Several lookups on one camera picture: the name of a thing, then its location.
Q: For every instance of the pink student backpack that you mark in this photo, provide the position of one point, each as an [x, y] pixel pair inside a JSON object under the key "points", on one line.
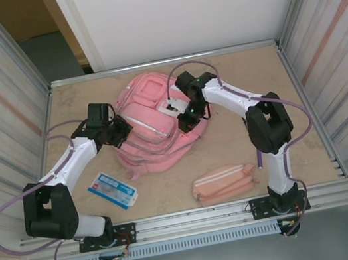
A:
{"points": [[150, 130]]}

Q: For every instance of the blue white packet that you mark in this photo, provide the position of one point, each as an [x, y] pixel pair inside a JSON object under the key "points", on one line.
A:
{"points": [[112, 189]]}

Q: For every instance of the peach zip pencil case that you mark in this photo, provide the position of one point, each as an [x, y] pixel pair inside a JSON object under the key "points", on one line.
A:
{"points": [[221, 185]]}

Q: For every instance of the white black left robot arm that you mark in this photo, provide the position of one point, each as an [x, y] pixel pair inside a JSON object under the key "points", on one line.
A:
{"points": [[74, 157]]}

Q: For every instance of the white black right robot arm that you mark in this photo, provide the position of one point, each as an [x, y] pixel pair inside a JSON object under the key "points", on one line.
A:
{"points": [[225, 97]]}

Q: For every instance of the brown wooden door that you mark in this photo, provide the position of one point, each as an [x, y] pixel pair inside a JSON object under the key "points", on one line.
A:
{"points": [[22, 15]]}

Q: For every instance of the small green circuit board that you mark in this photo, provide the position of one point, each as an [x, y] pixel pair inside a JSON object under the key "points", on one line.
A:
{"points": [[113, 257]]}

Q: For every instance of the yellow plug connector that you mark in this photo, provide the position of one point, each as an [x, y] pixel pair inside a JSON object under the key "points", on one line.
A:
{"points": [[289, 222]]}

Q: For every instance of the thin aluminium table rail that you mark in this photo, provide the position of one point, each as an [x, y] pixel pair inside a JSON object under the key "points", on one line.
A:
{"points": [[214, 53]]}

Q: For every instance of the aluminium table side rail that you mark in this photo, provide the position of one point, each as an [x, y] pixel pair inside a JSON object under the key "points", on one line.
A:
{"points": [[297, 81], [47, 132]]}

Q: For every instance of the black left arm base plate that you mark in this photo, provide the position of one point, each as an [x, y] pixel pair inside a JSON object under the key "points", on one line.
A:
{"points": [[128, 232]]}

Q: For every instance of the wide aluminium mounting rail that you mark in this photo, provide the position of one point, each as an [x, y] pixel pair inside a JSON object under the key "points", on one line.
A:
{"points": [[193, 222]]}

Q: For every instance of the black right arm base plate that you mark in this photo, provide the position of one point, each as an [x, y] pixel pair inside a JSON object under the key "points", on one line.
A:
{"points": [[258, 207]]}

